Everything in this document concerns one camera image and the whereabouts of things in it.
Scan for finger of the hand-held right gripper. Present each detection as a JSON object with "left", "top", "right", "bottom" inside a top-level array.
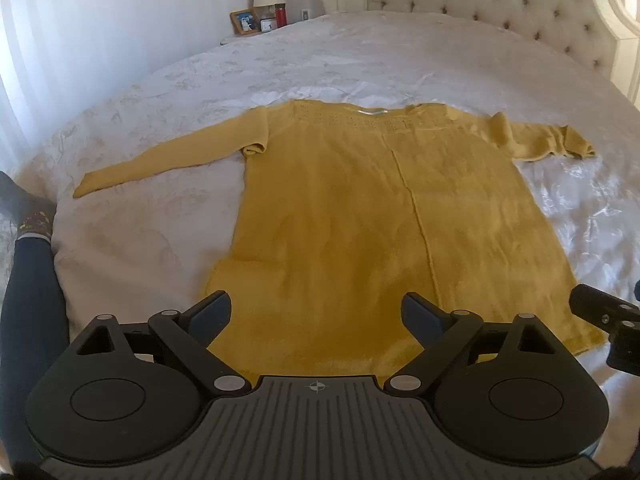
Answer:
[{"left": 569, "top": 284, "right": 640, "bottom": 333}]

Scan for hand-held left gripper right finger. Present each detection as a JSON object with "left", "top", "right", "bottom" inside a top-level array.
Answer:
[{"left": 384, "top": 291, "right": 557, "bottom": 398}]

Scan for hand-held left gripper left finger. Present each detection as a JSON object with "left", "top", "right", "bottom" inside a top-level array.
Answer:
[{"left": 75, "top": 290, "right": 252, "bottom": 398}]

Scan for yellow knit sweater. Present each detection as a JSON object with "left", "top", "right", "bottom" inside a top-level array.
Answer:
[{"left": 73, "top": 101, "right": 608, "bottom": 381}]

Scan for person's leg in dark trousers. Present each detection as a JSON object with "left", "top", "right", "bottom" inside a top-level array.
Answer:
[{"left": 0, "top": 234, "right": 69, "bottom": 467}]

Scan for person's foot in patterned sock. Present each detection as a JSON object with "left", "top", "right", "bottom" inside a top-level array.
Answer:
[{"left": 0, "top": 170, "right": 57, "bottom": 242}]

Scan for white embroidered bedspread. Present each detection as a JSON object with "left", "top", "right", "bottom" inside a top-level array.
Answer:
[{"left": 0, "top": 10, "right": 640, "bottom": 413}]

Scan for white nightstand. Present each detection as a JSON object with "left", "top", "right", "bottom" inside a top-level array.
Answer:
[{"left": 220, "top": 31, "right": 263, "bottom": 47}]

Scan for white carved bed frame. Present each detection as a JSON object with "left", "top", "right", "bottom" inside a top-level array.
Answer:
[{"left": 320, "top": 0, "right": 640, "bottom": 98}]

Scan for wooden picture frame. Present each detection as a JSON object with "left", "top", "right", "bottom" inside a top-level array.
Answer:
[{"left": 229, "top": 9, "right": 262, "bottom": 37}]

